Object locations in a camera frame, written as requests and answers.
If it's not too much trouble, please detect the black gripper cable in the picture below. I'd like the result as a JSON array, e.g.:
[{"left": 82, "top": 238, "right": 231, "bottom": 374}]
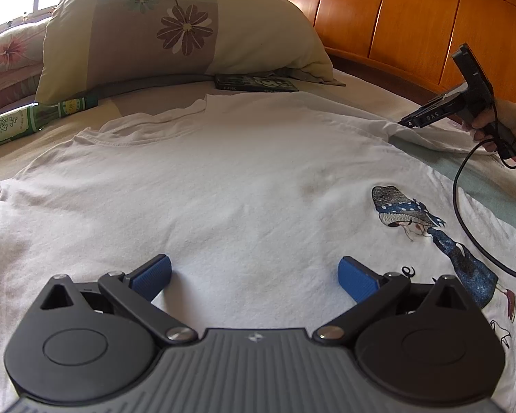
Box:
[{"left": 453, "top": 135, "right": 516, "bottom": 285}]

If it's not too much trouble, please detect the green glass bottle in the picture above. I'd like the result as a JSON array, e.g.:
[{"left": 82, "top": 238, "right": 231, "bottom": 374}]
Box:
[{"left": 0, "top": 96, "right": 99, "bottom": 153}]

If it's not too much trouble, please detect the white printed t-shirt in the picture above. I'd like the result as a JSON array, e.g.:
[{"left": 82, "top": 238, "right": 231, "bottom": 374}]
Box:
[{"left": 0, "top": 92, "right": 516, "bottom": 413}]

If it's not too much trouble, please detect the person's right hand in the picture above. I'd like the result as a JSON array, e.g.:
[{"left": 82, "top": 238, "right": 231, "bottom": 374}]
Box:
[{"left": 464, "top": 98, "right": 516, "bottom": 153}]

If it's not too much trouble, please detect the folded pink floral quilt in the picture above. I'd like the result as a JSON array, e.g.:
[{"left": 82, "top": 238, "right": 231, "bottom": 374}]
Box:
[{"left": 0, "top": 17, "right": 54, "bottom": 117}]

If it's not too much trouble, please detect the floral cream pillow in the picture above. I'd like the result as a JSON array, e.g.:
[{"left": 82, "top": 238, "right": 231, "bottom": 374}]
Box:
[{"left": 34, "top": 0, "right": 347, "bottom": 106}]

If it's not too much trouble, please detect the wooden headboard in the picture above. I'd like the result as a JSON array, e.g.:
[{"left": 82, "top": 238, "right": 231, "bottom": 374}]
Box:
[{"left": 221, "top": 0, "right": 516, "bottom": 108}]

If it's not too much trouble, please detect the striped bed sheet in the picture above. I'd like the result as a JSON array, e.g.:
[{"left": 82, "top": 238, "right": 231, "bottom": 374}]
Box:
[{"left": 0, "top": 58, "right": 516, "bottom": 413}]

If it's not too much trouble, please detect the dark book under pillow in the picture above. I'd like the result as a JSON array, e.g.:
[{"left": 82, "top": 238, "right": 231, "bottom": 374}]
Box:
[{"left": 214, "top": 73, "right": 301, "bottom": 93}]

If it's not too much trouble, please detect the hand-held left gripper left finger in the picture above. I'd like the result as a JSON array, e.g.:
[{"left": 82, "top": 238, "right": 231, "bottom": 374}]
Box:
[{"left": 39, "top": 254, "right": 198, "bottom": 347}]

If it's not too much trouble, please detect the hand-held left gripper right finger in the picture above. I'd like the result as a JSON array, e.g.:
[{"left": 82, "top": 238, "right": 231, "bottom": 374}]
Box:
[{"left": 313, "top": 256, "right": 484, "bottom": 347}]

